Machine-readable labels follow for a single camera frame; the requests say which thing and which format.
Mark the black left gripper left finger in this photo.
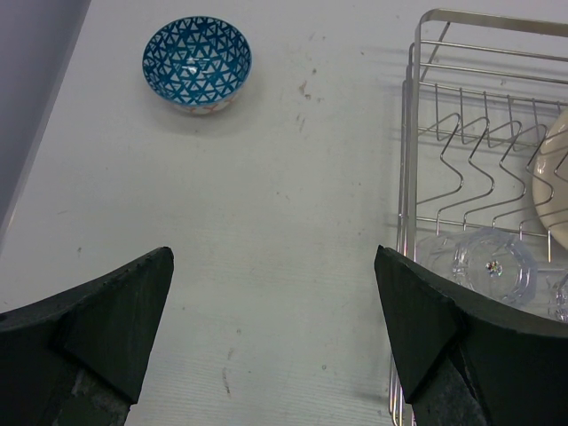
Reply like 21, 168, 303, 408
1, 247, 174, 425

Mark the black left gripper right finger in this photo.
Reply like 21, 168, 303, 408
375, 247, 567, 425

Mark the cream plate green band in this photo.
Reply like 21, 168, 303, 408
532, 109, 567, 249

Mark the blue patterned bowl red outside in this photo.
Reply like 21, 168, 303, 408
142, 16, 253, 115

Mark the clear glass back left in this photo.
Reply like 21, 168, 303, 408
416, 228, 538, 306

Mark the clear glass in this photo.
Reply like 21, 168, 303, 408
416, 228, 538, 306
547, 274, 567, 323

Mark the clear glass back right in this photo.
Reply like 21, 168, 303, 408
547, 274, 567, 323

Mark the metal wire dish rack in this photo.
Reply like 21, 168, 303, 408
389, 9, 567, 425

